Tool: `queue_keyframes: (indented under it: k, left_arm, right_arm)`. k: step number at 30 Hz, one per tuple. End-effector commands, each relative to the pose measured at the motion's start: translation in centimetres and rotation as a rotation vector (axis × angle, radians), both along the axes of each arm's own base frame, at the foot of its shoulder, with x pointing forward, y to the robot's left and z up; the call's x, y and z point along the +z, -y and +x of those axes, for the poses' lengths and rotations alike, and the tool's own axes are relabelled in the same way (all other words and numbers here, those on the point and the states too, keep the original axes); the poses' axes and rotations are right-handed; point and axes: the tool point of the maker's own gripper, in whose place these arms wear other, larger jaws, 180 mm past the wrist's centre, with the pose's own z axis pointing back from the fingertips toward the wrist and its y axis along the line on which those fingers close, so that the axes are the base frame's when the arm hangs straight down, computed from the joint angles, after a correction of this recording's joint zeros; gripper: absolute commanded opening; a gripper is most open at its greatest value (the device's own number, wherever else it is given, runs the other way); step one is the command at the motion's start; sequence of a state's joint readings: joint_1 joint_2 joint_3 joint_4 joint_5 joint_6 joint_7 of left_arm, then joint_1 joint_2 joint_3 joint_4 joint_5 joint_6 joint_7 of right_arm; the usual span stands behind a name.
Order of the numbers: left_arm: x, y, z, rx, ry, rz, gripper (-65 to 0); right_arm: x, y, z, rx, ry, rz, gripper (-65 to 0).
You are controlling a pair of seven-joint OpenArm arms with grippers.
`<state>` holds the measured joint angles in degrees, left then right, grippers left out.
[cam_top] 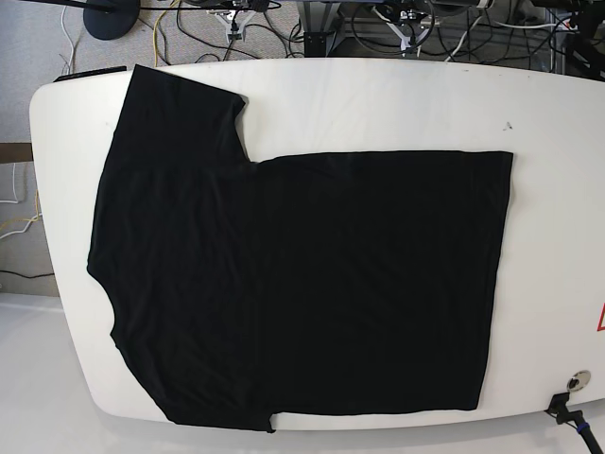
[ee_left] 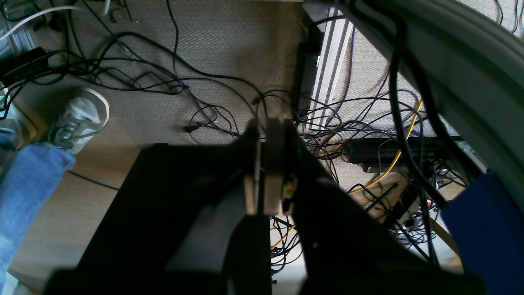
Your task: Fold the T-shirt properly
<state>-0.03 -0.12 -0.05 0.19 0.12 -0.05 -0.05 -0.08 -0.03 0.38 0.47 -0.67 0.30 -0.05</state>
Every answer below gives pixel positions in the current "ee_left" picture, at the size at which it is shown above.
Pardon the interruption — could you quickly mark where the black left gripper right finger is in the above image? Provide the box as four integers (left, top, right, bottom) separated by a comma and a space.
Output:
262, 119, 486, 295

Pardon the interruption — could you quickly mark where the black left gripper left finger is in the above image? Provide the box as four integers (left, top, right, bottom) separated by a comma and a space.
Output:
44, 120, 272, 295

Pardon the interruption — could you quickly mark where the black power strip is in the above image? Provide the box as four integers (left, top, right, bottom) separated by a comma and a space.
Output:
342, 137, 450, 173

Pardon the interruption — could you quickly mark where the white sneaker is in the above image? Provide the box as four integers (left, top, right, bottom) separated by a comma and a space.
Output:
45, 88, 110, 155

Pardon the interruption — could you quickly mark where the blue jeans leg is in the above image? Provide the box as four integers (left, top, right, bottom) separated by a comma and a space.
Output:
0, 142, 76, 291

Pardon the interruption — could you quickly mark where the black box on floor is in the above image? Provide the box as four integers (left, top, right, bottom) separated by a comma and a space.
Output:
0, 47, 48, 86

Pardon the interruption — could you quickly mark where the yellow cable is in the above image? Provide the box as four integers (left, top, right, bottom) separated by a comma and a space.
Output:
270, 98, 424, 250

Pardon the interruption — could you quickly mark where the aluminium frame rail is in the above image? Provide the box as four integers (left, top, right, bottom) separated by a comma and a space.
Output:
303, 2, 354, 131

